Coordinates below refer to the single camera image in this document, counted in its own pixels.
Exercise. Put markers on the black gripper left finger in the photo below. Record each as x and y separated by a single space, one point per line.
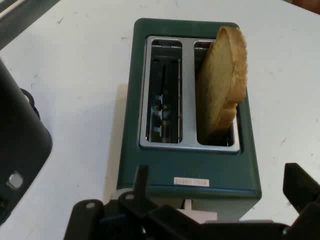
140 200

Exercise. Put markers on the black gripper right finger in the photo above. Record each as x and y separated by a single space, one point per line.
303 190

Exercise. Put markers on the white toaster lever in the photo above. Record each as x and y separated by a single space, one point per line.
197 212

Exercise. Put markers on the dark green two-slot toaster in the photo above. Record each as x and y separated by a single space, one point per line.
190 165

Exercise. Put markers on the toasted bread slice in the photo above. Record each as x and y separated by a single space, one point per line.
222 82

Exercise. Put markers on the black appliance with silver button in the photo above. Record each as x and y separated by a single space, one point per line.
20 132

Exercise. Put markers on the dark panel with light strip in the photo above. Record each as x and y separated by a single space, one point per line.
17 15

